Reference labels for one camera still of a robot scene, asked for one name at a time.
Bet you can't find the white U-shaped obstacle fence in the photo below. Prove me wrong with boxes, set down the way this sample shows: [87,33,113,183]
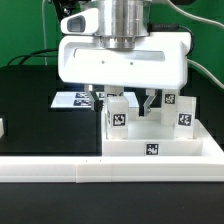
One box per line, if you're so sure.
[0,127,224,183]

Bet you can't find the black cables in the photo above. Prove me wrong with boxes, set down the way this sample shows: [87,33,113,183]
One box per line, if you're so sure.
[7,47,60,66]

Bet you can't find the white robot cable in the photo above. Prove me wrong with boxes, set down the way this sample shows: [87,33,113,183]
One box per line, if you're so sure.
[166,0,224,85]

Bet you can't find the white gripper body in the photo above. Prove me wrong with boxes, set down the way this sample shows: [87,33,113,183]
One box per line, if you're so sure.
[58,32,191,90]

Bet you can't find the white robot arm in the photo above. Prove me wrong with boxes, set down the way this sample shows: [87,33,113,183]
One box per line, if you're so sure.
[58,0,193,90]

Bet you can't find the black camera stand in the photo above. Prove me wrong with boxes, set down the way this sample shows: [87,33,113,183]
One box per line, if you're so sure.
[48,0,89,17]

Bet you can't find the white marker sheet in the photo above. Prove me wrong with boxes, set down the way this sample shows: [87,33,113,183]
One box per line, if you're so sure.
[51,91,139,109]

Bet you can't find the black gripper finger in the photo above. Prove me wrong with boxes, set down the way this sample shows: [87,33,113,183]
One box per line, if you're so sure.
[137,89,156,116]
[84,84,103,112]

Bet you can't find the black camera cable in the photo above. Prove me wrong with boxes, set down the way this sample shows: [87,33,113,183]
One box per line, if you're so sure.
[146,22,195,54]

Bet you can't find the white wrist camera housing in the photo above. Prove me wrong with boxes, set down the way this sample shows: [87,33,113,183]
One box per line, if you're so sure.
[60,8,99,35]

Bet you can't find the white square tabletop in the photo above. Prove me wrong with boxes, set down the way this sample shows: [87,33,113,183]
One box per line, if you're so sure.
[100,107,205,158]

